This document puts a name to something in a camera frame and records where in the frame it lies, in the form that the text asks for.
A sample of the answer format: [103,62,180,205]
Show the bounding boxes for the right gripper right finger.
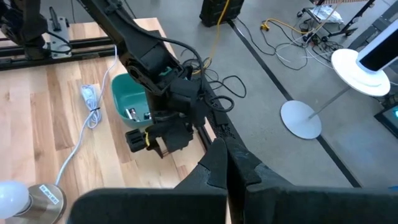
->
[224,137,398,224]

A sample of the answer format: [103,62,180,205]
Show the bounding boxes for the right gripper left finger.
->
[67,138,229,224]

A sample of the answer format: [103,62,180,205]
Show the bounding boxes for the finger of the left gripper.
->
[154,145,175,160]

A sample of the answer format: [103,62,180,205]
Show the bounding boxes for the light teal plastic bin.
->
[110,67,172,129]

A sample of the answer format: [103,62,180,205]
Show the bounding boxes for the white round-base floor stand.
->
[279,48,392,140]

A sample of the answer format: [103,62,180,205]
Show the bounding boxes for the dark device cyan screen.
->
[374,103,398,140]

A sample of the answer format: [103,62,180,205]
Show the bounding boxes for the brass lamp with white bulb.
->
[0,180,67,224]

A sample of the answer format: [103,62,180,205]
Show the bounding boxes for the black and red case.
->
[198,0,246,28]

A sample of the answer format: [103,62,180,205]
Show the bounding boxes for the white framed monitor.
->
[355,18,398,75]

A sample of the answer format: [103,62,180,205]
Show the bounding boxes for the black wheeled stand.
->
[297,0,379,39]

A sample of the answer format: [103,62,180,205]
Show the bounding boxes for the white plastic bag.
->
[310,3,339,25]

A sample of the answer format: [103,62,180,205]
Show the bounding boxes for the black floor cable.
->
[182,55,249,113]

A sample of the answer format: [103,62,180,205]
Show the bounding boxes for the white lamp cable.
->
[54,45,119,187]

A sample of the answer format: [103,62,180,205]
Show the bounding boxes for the yellow hanging cord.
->
[192,0,231,75]

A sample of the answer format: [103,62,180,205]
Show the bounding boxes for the yellow plug cable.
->
[260,0,345,35]

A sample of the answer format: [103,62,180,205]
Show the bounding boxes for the tangled floor cables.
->
[261,18,345,72]

